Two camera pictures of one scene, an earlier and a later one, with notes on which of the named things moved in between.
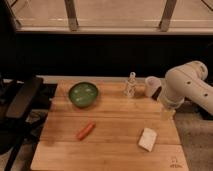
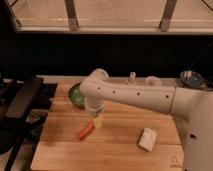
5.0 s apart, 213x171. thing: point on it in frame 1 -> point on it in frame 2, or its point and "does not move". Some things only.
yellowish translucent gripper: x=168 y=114 -> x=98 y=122
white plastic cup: x=151 y=85 does not move
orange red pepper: x=84 y=132 does not move
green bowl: x=83 y=94 does not move
